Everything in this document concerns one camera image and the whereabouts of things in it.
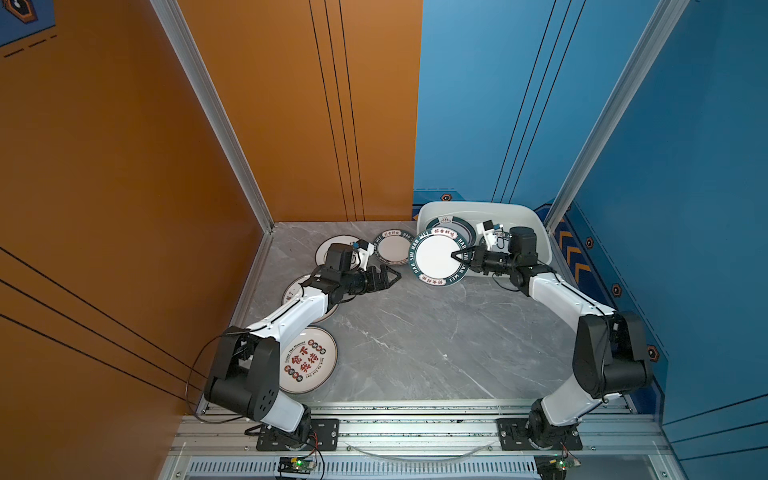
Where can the plate with orange sunburst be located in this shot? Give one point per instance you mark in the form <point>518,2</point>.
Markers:
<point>295,290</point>

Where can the left aluminium corner post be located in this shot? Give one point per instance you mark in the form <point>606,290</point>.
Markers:
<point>177,31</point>

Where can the aluminium rail frame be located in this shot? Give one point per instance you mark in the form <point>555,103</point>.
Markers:
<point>442,439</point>

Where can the green red rim plate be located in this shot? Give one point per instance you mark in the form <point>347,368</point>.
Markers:
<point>461,226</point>

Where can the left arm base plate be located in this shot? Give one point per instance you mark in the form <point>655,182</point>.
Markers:
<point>321,433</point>

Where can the green rim text plate front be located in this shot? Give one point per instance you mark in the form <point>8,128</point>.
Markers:
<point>430,256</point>

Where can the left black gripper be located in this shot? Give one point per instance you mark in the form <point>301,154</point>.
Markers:
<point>381,279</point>

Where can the left green circuit board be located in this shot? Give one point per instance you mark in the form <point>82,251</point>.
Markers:
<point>296,468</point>

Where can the white plastic bin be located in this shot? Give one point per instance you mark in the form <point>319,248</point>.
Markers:
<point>508,215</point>

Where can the small green rim text plate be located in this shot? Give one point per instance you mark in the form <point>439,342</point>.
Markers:
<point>392,246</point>

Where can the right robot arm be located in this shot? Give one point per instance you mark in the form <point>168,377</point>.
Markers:
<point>610,356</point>

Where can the right circuit board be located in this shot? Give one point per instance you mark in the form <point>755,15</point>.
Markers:
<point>555,468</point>

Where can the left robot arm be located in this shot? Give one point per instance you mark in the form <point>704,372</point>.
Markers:
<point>245,371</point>

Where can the white plate brown flower outline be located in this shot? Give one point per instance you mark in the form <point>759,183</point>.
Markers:
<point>321,253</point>

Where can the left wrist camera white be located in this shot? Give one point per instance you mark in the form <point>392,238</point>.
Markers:
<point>364,250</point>

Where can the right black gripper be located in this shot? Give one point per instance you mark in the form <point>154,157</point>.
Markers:
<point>464,253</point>

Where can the aluminium corner post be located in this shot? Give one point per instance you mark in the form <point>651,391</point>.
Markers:
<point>177,31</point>
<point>652,40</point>

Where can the large plate red characters circles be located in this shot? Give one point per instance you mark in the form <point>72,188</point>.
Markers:
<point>308,361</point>

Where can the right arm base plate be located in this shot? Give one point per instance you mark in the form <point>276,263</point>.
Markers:
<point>519,434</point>

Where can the right aluminium corner post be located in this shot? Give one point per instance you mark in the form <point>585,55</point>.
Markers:
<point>652,40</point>

